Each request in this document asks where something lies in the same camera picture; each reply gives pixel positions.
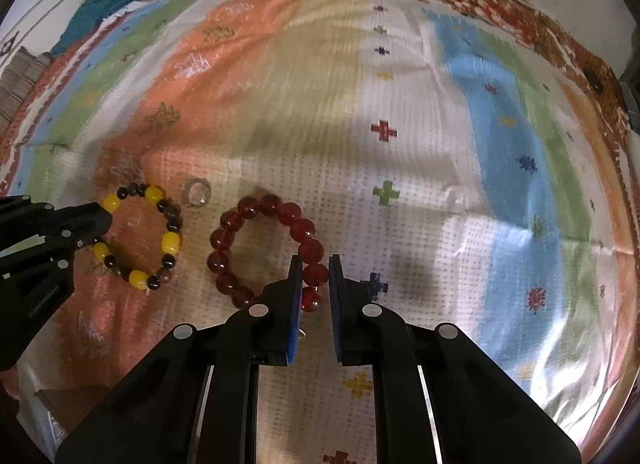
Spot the small clear ring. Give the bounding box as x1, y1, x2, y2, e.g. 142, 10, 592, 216
180, 179, 211, 208

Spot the grey box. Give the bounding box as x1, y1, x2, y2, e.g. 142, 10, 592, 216
620, 81, 640, 117

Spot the yellow and black bead bracelet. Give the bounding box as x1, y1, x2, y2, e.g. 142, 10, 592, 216
94, 184, 185, 292

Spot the brown striped cushion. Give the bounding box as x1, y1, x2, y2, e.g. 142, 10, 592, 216
0, 46, 53, 125

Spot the dark red bead bracelet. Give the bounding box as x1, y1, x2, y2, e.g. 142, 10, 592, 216
206, 193, 331, 340

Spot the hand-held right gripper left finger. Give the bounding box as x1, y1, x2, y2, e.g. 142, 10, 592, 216
55, 254, 305, 464

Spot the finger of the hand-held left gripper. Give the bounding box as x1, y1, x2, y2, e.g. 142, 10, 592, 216
0, 196, 113, 256
0, 228, 109, 371

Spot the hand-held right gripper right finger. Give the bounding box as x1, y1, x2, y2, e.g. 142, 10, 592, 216
327, 254, 583, 464

